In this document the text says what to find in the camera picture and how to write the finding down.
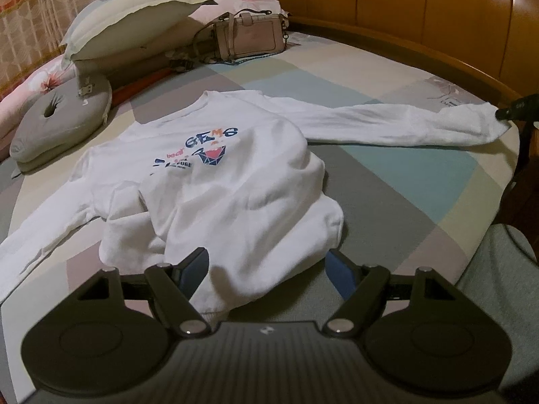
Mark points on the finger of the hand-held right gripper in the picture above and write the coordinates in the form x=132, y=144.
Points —
x=520, y=108

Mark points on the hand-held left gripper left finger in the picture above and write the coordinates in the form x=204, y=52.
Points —
x=198, y=270

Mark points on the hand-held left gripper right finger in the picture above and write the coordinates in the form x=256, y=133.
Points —
x=340, y=273

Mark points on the white printed sweatshirt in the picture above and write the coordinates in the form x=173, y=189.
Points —
x=236, y=202

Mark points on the person's leg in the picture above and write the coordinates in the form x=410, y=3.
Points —
x=501, y=286

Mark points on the wooden headboard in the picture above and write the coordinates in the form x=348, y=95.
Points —
x=379, y=0

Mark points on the orange cloth strip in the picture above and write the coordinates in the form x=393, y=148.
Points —
x=139, y=85

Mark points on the grey donut cushion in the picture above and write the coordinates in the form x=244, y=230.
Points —
x=63, y=122

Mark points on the tan pillow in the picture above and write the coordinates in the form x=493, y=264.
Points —
x=139, y=57

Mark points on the beige handbag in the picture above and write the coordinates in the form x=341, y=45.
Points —
x=248, y=35

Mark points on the cream pillow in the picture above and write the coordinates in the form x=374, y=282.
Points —
x=126, y=21

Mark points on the patterned curtain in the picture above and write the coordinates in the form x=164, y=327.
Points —
x=25, y=17

